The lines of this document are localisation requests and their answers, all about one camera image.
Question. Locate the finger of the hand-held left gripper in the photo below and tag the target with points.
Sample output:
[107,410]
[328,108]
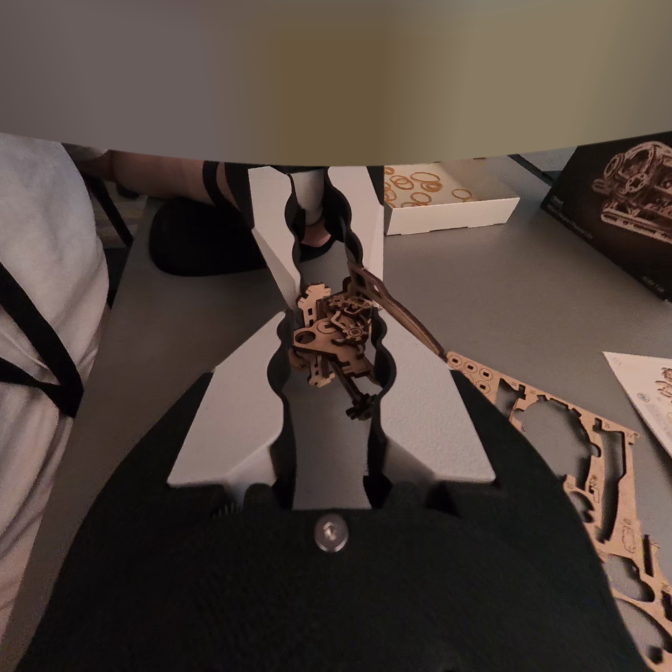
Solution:
[270,220]
[365,225]

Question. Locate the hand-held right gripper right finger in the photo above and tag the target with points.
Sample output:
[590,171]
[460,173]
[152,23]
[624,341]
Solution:
[435,420]

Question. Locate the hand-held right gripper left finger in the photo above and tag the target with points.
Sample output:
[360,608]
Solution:
[225,425]

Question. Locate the wooden gear model assembly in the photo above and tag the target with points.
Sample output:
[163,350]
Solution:
[325,341]

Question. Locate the person's left forearm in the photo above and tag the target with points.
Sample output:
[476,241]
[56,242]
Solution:
[152,173]

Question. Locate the laser-cut wooden parts sheet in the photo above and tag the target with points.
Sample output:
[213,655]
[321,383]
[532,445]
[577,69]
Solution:
[517,399]

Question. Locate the black model kit box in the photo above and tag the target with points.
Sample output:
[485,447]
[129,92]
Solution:
[588,236]

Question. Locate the person's left hand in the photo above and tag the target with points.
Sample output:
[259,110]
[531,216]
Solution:
[218,181]

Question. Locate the pile of wooden rings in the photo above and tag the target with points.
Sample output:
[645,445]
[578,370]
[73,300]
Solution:
[420,181]

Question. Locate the white cardboard box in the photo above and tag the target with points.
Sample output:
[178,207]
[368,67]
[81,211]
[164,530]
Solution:
[451,215]

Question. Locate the illustrated instruction booklet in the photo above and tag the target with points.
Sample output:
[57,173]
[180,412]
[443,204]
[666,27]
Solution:
[651,399]

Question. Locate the person's white shirt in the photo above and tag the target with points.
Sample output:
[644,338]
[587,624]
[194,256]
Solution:
[42,236]

